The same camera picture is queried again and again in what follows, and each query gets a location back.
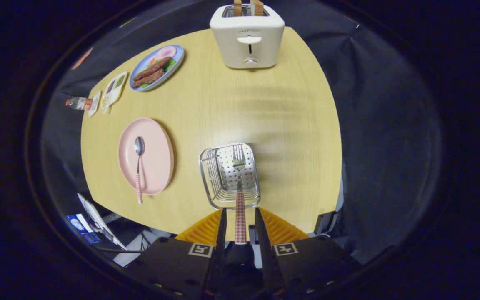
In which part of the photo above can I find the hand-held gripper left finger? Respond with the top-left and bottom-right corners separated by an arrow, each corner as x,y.
123,207 -> 228,300

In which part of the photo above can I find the pink plate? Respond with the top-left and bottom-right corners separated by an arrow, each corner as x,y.
117,117 -> 175,196

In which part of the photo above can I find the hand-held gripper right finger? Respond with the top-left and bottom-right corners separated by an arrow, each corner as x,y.
255,207 -> 361,298

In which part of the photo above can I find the checkered handle spoon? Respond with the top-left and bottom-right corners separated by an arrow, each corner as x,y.
134,136 -> 145,205

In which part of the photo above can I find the white toaster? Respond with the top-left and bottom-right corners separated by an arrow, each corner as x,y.
209,3 -> 285,70

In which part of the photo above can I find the plastic bottle with red label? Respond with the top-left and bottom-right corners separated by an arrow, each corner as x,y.
65,97 -> 94,110

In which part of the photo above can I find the checkered handle fork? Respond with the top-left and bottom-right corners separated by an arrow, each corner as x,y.
232,144 -> 248,245

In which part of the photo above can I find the metal wire basket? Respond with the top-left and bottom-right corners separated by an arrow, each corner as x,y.
198,142 -> 261,210

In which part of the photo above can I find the brown meat strip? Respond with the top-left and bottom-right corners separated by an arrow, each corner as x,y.
133,57 -> 172,82
133,69 -> 165,88

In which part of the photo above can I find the white divided sauce dish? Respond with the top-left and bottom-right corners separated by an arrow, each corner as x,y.
100,71 -> 128,114

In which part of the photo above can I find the pink ham slice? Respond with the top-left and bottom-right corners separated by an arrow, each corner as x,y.
153,46 -> 178,61

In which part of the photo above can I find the white square coaster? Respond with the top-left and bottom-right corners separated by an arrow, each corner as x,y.
87,91 -> 102,118

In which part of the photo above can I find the white panel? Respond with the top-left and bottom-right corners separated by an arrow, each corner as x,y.
77,192 -> 127,250

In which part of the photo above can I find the blue plate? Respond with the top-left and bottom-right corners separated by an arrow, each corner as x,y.
129,44 -> 185,92

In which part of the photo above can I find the laptop with blue screen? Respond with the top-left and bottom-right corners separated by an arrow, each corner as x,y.
66,214 -> 101,244

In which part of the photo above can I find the black box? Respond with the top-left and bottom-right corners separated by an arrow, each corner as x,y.
314,211 -> 339,237

